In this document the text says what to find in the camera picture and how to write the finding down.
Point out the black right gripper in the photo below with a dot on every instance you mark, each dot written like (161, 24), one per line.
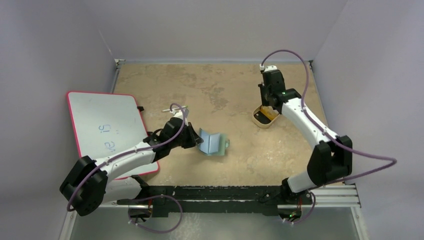
(267, 99)

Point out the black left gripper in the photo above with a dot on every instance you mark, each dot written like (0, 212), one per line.
(193, 138)

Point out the green leather card holder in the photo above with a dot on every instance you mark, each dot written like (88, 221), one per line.
(214, 144)

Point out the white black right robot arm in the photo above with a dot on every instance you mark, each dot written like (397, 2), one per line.
(329, 160)

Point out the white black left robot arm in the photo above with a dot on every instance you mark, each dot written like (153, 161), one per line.
(86, 184)

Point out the beige oval card tray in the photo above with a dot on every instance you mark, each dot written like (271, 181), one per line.
(257, 122)

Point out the white marker pen green cap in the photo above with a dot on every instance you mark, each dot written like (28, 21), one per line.
(174, 109)

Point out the pink framed whiteboard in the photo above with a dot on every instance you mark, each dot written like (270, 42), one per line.
(105, 124)

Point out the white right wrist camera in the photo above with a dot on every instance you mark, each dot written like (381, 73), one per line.
(269, 68)

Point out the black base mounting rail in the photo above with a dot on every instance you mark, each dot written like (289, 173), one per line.
(159, 201)

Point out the aluminium extrusion frame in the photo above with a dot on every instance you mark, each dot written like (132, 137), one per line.
(334, 214)

